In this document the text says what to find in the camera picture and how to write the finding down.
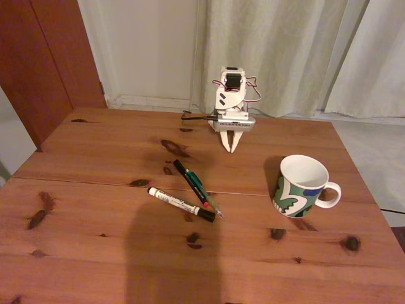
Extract white marker black cap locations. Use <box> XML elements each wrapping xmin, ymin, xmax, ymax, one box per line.
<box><xmin>147</xmin><ymin>186</ymin><xmax>216</xmax><ymax>223</ymax></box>

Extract pale curtain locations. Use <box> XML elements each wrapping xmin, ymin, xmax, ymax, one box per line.
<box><xmin>324</xmin><ymin>0</ymin><xmax>405</xmax><ymax>120</ymax></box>
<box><xmin>189</xmin><ymin>0</ymin><xmax>371</xmax><ymax>118</ymax></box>

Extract white green patterned mug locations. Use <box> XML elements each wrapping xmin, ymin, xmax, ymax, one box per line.
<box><xmin>271</xmin><ymin>154</ymin><xmax>342</xmax><ymax>219</ymax></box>

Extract brown wooden door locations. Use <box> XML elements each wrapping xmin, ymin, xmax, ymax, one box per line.
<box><xmin>0</xmin><ymin>0</ymin><xmax>107</xmax><ymax>153</ymax></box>

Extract white furniture panel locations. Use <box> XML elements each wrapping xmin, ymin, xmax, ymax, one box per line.
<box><xmin>0</xmin><ymin>85</ymin><xmax>38</xmax><ymax>187</ymax></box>

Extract silver camera box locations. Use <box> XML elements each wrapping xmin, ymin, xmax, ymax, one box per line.
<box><xmin>212</xmin><ymin>116</ymin><xmax>256</xmax><ymax>133</ymax></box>

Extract red white servo wires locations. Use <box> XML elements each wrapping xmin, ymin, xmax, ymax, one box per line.
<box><xmin>211</xmin><ymin>77</ymin><xmax>263</xmax><ymax>104</ymax></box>

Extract black camera cable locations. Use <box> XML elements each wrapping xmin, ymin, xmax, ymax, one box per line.
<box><xmin>181</xmin><ymin>110</ymin><xmax>219</xmax><ymax>123</ymax></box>

